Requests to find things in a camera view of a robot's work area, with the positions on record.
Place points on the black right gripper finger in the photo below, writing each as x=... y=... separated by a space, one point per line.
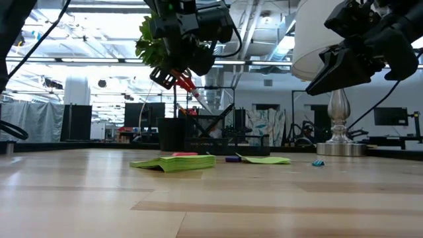
x=347 y=72
x=330 y=54

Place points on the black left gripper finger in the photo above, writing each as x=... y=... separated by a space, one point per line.
x=163 y=77
x=202 y=61

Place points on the black marker pen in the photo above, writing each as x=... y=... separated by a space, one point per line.
x=200 y=123
x=223 y=114

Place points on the pink eraser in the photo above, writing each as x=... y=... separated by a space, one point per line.
x=184 y=154

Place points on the thick green sticky note pad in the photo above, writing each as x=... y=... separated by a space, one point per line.
x=185 y=162

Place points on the purple eraser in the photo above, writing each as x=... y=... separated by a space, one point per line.
x=233 y=159

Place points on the thin green sticky note pad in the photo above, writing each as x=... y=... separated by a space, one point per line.
x=267 y=160

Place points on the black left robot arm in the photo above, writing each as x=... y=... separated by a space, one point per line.
x=13 y=33

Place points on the black background robot arm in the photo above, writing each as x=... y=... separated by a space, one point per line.
x=292 y=135

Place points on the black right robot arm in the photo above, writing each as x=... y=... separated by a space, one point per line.
x=413 y=16

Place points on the black mesh desk organizer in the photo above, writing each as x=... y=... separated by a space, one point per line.
x=251 y=145

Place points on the white shade silver table lamp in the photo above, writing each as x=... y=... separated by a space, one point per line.
x=310 y=39

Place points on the green potted plant black pot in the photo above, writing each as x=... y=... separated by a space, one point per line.
x=148 y=49

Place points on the dark background monitor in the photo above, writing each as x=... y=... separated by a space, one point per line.
x=145 y=114

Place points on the black round ceiling lamp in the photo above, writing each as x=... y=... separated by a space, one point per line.
x=102 y=83

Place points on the red background boxes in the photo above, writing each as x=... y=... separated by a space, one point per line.
x=124 y=129

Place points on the black tall background box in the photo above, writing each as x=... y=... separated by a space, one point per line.
x=240 y=120

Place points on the black background rig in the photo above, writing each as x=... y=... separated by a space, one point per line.
x=417 y=129

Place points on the leaf print fabric panel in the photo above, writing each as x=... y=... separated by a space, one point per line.
x=264 y=125

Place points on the black background panel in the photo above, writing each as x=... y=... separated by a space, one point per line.
x=76 y=122

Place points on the grey background curtain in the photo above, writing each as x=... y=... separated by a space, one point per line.
x=33 y=122

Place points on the silver ribbed air duct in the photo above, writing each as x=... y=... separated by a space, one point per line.
x=213 y=86

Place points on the black metal stand frame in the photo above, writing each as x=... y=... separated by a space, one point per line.
x=292 y=115
x=224 y=87

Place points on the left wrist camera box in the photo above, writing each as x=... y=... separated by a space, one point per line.
x=215 y=23

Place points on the black wall screen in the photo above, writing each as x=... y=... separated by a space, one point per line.
x=390 y=115

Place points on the grey wall vent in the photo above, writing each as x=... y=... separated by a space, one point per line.
x=268 y=83

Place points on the black aluminium table frame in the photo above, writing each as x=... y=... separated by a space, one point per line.
x=66 y=146

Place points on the grey metal post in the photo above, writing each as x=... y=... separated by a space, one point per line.
x=10 y=147

